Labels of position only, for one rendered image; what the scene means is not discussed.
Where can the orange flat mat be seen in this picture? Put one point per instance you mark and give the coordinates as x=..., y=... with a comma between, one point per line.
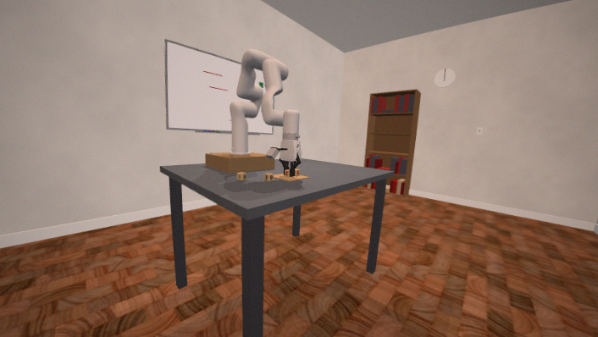
x=282, y=177

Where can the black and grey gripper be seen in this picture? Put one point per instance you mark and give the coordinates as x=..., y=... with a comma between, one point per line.
x=290, y=155

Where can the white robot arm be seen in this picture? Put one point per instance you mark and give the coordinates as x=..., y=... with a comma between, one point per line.
x=272, y=71

